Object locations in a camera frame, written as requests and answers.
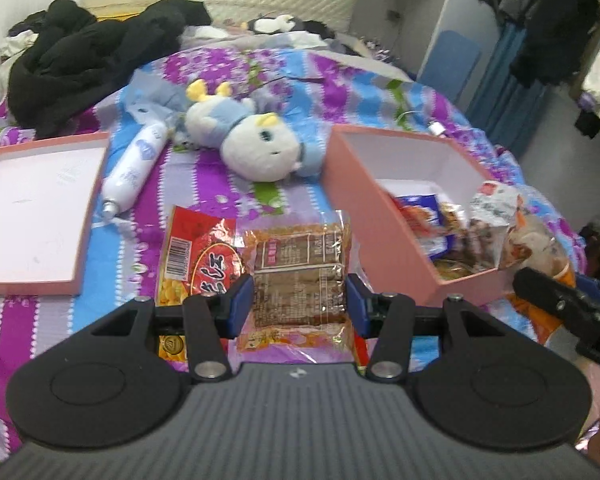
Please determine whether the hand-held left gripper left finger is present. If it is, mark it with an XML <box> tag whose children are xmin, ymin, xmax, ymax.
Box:
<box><xmin>87</xmin><ymin>274</ymin><xmax>256</xmax><ymax>384</ymax></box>

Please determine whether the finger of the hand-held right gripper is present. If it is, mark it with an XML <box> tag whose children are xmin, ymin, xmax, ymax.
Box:
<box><xmin>572</xmin><ymin>272</ymin><xmax>600</xmax><ymax>312</ymax></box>
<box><xmin>511</xmin><ymin>266</ymin><xmax>600</xmax><ymax>343</ymax></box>

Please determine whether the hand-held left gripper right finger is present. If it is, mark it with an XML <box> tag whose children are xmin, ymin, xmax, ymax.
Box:
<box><xmin>346</xmin><ymin>274</ymin><xmax>512</xmax><ymax>384</ymax></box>

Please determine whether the silver clear snack packet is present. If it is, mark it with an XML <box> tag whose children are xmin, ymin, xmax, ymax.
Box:
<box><xmin>510</xmin><ymin>204</ymin><xmax>577</xmax><ymax>282</ymax></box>

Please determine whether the clear brown snack packet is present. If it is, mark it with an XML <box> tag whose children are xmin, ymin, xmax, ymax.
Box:
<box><xmin>235</xmin><ymin>210</ymin><xmax>355</xmax><ymax>357</ymax></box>

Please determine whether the red yellow snack packet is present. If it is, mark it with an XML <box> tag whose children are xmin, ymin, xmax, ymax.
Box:
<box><xmin>156</xmin><ymin>205</ymin><xmax>244</xmax><ymax>362</ymax></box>

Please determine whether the pink cardboard box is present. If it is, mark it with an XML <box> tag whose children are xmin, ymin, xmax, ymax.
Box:
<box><xmin>322</xmin><ymin>126</ymin><xmax>517</xmax><ymax>309</ymax></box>

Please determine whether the blue white snack packet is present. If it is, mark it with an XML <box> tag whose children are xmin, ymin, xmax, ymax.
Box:
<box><xmin>394</xmin><ymin>192</ymin><xmax>444</xmax><ymax>232</ymax></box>

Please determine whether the white blue plush toy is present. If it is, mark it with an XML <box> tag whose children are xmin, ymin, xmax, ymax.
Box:
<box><xmin>185</xmin><ymin>78</ymin><xmax>329</xmax><ymax>182</ymax></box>

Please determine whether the white spray bottle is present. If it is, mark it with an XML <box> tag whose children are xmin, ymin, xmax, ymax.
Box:
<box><xmin>102</xmin><ymin>122</ymin><xmax>169</xmax><ymax>219</ymax></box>

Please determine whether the blue curtain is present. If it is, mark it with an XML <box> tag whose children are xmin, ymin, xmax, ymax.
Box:
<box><xmin>466</xmin><ymin>24</ymin><xmax>527</xmax><ymax>152</ymax></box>

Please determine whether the floral bed sheet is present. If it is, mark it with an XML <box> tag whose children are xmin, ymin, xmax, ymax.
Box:
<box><xmin>0</xmin><ymin>45</ymin><xmax>588</xmax><ymax>466</ymax></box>

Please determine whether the pink box lid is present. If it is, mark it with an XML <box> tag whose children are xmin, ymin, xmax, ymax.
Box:
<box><xmin>0</xmin><ymin>131</ymin><xmax>112</xmax><ymax>296</ymax></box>

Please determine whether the light blue plastic bag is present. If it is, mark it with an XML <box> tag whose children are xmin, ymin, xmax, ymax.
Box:
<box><xmin>126</xmin><ymin>70</ymin><xmax>192</xmax><ymax>132</ymax></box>

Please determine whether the blue padded chair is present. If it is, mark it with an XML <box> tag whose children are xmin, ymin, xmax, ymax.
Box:
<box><xmin>419</xmin><ymin>29</ymin><xmax>483</xmax><ymax>107</ymax></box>

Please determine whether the hanging black coat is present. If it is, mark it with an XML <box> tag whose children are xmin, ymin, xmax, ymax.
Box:
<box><xmin>509</xmin><ymin>0</ymin><xmax>600</xmax><ymax>87</ymax></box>

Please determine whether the black white penguin plush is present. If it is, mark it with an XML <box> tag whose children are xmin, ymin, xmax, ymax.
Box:
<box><xmin>246</xmin><ymin>13</ymin><xmax>297</xmax><ymax>36</ymax></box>

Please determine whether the black jacket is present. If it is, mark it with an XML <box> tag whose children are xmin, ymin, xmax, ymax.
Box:
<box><xmin>7</xmin><ymin>0</ymin><xmax>214</xmax><ymax>139</ymax></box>

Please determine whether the white wardrobe cabinet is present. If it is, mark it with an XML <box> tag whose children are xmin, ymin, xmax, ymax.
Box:
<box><xmin>346</xmin><ymin>0</ymin><xmax>502</xmax><ymax>82</ymax></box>

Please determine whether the pile of clothes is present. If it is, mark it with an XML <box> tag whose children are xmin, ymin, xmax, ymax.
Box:
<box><xmin>0</xmin><ymin>9</ymin><xmax>52</xmax><ymax>62</ymax></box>

